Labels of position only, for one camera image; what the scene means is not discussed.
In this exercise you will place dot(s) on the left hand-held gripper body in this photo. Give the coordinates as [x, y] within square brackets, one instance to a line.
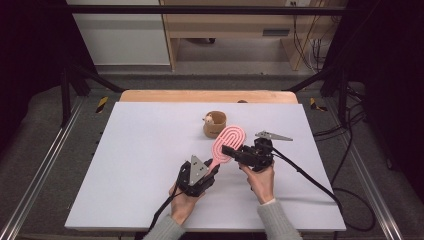
[196, 173]

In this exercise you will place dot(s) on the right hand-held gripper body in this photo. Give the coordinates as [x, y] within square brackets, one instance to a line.
[256, 156]

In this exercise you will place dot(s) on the pink hairbrush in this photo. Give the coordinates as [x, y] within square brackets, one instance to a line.
[230, 138]

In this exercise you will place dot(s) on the person's right hand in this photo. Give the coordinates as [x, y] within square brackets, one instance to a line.
[261, 183]

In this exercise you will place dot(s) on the person's left hand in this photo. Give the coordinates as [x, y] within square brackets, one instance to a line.
[183, 205]

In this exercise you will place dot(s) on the brown cup with small figure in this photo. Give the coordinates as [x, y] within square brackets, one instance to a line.
[216, 125]

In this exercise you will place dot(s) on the wooden table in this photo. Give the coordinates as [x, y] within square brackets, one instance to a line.
[186, 96]

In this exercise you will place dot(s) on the black metal stand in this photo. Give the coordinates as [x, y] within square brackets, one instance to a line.
[66, 96]
[342, 96]

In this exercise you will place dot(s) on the wooden desk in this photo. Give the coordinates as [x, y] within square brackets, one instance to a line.
[226, 25]

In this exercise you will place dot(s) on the black horizontal bar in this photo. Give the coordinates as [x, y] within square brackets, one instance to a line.
[200, 10]

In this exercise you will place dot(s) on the white cabinet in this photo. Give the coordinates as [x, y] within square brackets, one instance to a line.
[123, 36]

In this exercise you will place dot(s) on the black curtain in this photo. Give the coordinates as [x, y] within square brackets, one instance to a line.
[390, 66]
[30, 50]

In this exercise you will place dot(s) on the aluminium rail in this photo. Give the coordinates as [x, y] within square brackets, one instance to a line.
[370, 186]
[40, 166]

